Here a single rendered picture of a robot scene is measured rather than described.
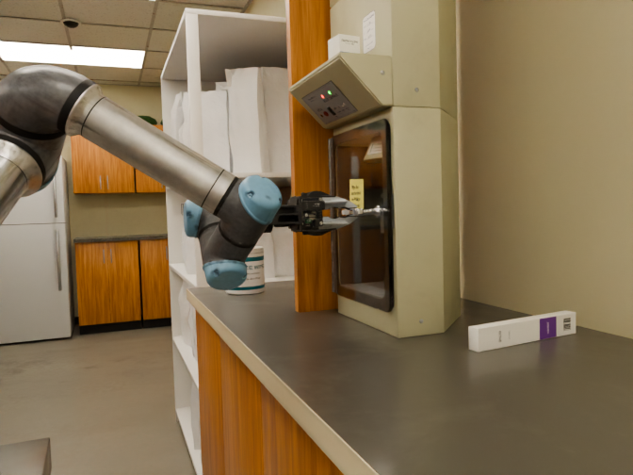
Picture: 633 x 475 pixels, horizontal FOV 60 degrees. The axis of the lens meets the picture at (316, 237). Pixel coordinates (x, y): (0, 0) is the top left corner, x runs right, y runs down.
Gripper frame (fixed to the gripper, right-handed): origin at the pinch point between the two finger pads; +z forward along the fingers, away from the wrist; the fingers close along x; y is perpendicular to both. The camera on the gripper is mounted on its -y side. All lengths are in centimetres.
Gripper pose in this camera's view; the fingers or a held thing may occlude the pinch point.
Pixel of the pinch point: (349, 212)
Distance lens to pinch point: 119.9
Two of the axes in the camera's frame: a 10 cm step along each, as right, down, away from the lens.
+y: 3.5, 0.4, -9.4
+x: -0.3, -10.0, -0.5
